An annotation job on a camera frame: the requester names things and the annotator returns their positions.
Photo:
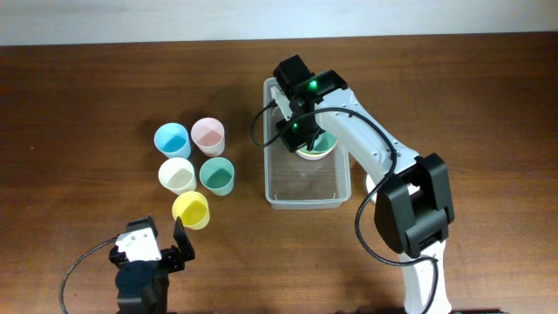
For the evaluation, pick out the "yellow plastic cup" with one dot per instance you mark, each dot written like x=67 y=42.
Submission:
x=192 y=209

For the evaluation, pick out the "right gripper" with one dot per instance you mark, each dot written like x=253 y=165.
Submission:
x=287 y=136

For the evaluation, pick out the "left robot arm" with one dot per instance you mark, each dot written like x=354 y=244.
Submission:
x=144 y=268

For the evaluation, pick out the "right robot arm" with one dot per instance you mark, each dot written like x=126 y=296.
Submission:
x=404 y=220

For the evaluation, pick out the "white bowl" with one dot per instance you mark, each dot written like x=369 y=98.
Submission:
x=370 y=185

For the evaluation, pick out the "clear plastic storage container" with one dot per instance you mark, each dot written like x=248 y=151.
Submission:
x=291 y=182

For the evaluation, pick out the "blue plastic cup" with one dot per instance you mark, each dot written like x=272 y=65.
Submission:
x=172 y=140

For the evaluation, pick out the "pink bowl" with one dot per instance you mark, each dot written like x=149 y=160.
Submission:
x=311 y=156

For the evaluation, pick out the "pink plastic cup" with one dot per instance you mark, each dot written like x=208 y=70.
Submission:
x=208 y=135

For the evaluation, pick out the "cream plastic cup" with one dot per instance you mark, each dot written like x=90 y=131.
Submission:
x=177 y=175

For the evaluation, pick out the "green plastic cup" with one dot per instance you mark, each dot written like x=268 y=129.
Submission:
x=218 y=176

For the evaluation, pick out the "yellow bowl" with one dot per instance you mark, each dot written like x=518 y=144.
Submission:
x=314 y=153

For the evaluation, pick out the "mint green bowl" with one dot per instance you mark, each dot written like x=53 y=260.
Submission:
x=323 y=143

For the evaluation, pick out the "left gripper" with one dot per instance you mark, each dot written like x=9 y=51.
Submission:
x=177 y=260

